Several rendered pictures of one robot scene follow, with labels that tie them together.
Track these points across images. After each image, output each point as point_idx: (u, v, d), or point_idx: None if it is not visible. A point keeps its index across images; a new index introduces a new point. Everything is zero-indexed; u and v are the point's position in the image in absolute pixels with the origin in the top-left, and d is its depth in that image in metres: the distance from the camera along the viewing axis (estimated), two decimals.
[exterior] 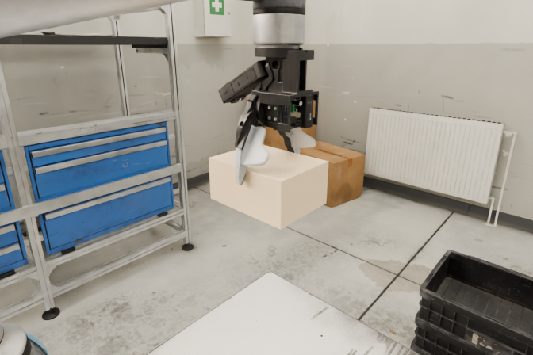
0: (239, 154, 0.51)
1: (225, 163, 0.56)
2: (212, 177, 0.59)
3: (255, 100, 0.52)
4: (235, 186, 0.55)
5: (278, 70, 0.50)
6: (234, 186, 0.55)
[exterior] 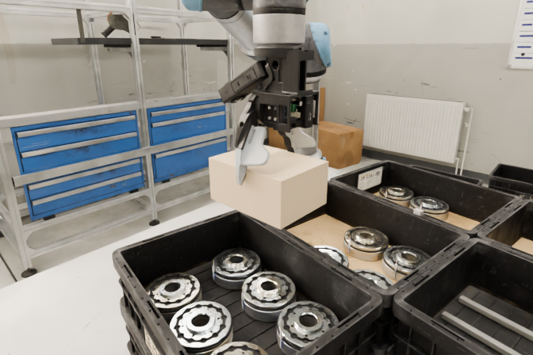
0: (239, 154, 0.51)
1: (225, 163, 0.56)
2: (212, 177, 0.59)
3: (255, 100, 0.52)
4: (235, 186, 0.55)
5: (278, 70, 0.50)
6: (234, 186, 0.55)
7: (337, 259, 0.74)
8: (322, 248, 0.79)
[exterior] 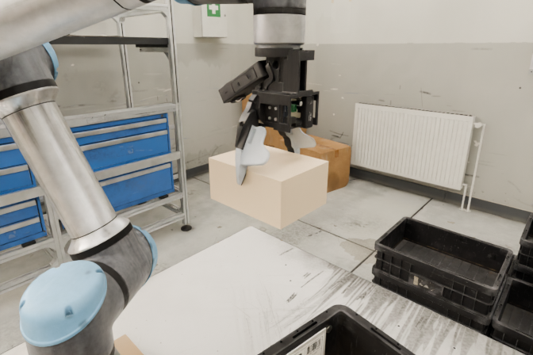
0: (239, 154, 0.51)
1: (225, 163, 0.56)
2: (212, 177, 0.59)
3: (255, 100, 0.52)
4: (235, 186, 0.55)
5: (278, 70, 0.50)
6: (234, 186, 0.55)
7: None
8: None
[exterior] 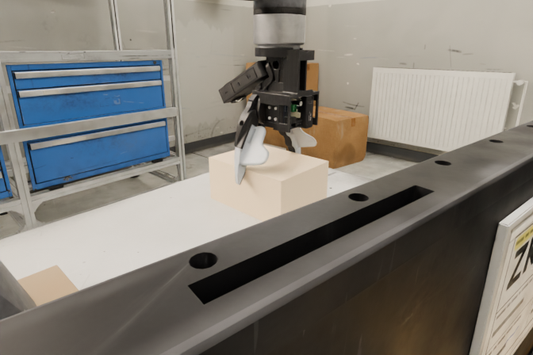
0: (239, 153, 0.51)
1: (225, 163, 0.56)
2: (212, 177, 0.59)
3: (255, 100, 0.52)
4: (235, 186, 0.55)
5: (278, 70, 0.50)
6: (234, 186, 0.55)
7: None
8: None
